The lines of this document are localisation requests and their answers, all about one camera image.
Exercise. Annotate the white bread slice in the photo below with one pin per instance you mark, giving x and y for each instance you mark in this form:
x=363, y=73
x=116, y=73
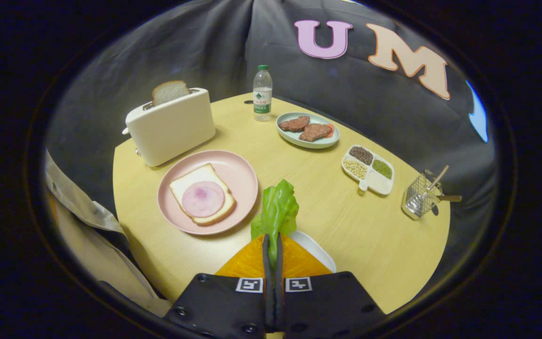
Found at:
x=191, y=181

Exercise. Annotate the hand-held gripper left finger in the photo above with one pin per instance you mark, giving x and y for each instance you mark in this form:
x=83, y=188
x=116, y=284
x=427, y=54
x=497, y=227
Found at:
x=224, y=306

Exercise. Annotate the white rounded plate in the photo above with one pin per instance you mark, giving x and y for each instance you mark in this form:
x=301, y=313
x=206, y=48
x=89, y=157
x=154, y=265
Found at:
x=315, y=252

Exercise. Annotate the black backdrop cloth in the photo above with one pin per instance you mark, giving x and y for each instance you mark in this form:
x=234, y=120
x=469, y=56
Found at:
x=205, y=47

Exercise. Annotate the toasted bread slice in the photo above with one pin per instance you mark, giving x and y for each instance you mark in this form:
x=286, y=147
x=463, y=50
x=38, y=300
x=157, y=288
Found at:
x=170, y=92

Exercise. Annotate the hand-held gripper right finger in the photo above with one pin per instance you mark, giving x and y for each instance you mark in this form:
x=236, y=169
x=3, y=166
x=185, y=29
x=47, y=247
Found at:
x=327, y=306

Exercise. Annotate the pink round plate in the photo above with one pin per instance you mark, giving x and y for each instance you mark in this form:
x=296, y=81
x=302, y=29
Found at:
x=240, y=181

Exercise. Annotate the small orange carrot slice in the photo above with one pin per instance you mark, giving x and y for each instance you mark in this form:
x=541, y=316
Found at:
x=330, y=130

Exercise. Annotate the person's beige clothing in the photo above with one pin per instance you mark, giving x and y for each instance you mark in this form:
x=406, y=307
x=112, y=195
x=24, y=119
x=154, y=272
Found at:
x=87, y=245

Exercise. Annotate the pink ham slice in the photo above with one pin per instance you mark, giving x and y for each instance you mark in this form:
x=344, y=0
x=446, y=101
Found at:
x=203, y=199

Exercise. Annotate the green lettuce leaf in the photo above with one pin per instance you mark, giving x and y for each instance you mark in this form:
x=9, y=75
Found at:
x=278, y=207

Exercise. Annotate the brown meat piece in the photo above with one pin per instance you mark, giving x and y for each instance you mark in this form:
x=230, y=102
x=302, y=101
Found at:
x=294, y=124
x=314, y=132

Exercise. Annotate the white divided dish of grains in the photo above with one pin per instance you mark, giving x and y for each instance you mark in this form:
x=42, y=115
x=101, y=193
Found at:
x=379, y=181

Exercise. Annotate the white toaster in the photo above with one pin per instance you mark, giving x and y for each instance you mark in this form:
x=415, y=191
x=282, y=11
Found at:
x=172, y=129

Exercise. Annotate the clear water bottle green cap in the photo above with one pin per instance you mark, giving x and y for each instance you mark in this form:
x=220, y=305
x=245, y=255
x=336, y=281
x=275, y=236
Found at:
x=262, y=96

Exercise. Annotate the pale green round plate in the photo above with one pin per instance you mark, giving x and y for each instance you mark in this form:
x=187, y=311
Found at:
x=294, y=137

